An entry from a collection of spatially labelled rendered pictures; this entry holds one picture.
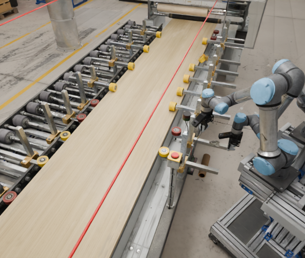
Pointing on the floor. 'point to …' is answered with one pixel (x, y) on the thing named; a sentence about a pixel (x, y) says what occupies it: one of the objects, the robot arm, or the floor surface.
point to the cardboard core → (204, 165)
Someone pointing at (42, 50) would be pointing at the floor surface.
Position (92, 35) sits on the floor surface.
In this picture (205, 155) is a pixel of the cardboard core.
